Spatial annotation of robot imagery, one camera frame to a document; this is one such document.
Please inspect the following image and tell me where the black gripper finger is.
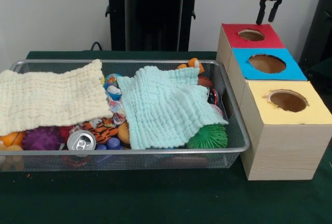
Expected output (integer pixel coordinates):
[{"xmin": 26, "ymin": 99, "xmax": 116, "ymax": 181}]
[
  {"xmin": 268, "ymin": 0, "xmax": 284, "ymax": 23},
  {"xmin": 256, "ymin": 0, "xmax": 268, "ymax": 25}
]

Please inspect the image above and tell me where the light blue muslin cloth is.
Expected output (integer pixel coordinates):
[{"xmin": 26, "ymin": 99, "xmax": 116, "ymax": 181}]
[{"xmin": 116, "ymin": 65, "xmax": 229, "ymax": 150}]

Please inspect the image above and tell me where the wooden box with three holes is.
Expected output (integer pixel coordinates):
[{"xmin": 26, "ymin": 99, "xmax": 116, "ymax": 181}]
[{"xmin": 216, "ymin": 23, "xmax": 332, "ymax": 181}]

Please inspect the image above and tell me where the green covered side table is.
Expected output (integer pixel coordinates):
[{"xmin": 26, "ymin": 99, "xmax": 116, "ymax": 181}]
[{"xmin": 308, "ymin": 58, "xmax": 332, "ymax": 100}]

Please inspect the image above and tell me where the orange toy block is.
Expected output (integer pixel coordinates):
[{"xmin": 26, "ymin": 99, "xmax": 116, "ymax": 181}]
[{"xmin": 177, "ymin": 57, "xmax": 205, "ymax": 75}]

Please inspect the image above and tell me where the brown toy football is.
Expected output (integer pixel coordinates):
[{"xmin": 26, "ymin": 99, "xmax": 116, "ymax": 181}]
[{"xmin": 197, "ymin": 75, "xmax": 214, "ymax": 89}]

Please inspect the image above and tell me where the green spiky ball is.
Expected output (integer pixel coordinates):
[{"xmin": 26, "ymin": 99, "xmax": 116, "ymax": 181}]
[{"xmin": 186, "ymin": 123, "xmax": 228, "ymax": 149}]

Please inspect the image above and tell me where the globe print ball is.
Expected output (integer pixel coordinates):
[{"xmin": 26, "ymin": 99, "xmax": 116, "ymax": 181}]
[{"xmin": 104, "ymin": 73, "xmax": 122, "ymax": 87}]

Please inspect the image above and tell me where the tiger plush toy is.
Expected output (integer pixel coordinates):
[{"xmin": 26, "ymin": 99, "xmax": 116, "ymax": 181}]
[{"xmin": 82, "ymin": 117, "xmax": 119, "ymax": 145}]

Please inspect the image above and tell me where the silver drink can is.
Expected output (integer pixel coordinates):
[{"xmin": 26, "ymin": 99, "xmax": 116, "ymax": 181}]
[{"xmin": 66, "ymin": 130, "xmax": 96, "ymax": 152}]

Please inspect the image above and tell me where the cream muslin cloth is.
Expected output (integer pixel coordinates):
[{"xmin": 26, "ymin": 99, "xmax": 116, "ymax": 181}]
[{"xmin": 0, "ymin": 59, "xmax": 114, "ymax": 136}]

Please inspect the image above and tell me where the purple knobbly ball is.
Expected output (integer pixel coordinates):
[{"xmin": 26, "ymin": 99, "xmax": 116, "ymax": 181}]
[{"xmin": 21, "ymin": 126, "xmax": 63, "ymax": 151}]

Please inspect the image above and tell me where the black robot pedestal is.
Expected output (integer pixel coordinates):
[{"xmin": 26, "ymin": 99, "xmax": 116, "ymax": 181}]
[{"xmin": 100, "ymin": 0, "xmax": 210, "ymax": 52}]

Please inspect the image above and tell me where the wire mesh bin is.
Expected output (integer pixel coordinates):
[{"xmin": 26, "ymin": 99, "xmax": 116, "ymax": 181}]
[{"xmin": 0, "ymin": 59, "xmax": 251, "ymax": 173}]

